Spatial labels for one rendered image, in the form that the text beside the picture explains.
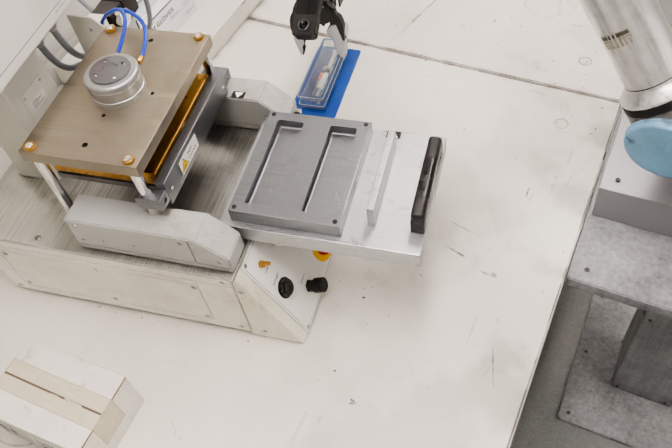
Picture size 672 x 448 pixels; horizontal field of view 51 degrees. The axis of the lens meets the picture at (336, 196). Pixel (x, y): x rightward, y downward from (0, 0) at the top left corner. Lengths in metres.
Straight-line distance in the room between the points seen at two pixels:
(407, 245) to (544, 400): 1.04
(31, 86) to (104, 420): 0.50
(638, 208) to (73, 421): 0.93
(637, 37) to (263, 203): 0.55
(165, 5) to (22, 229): 0.65
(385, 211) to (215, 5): 0.87
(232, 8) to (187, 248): 0.82
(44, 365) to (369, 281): 0.52
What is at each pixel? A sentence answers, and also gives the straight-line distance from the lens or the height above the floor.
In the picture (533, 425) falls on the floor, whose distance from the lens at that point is 1.90.
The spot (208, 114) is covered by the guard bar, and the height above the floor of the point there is 1.03.
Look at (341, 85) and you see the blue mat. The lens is 1.51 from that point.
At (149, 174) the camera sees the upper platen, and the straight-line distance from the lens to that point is 1.00.
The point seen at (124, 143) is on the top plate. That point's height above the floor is 1.11.
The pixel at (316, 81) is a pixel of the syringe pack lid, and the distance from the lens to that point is 1.46.
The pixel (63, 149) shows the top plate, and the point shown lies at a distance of 1.01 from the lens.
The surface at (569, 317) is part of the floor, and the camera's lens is 2.05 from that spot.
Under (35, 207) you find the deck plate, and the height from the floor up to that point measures 0.93.
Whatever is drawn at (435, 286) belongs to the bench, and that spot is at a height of 0.75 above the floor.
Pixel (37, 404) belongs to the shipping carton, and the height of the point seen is 0.84.
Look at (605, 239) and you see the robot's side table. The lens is 1.27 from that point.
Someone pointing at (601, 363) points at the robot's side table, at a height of 0.01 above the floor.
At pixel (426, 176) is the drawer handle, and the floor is 1.01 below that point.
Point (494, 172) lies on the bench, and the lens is 1.33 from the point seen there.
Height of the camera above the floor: 1.77
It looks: 51 degrees down
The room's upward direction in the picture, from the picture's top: 10 degrees counter-clockwise
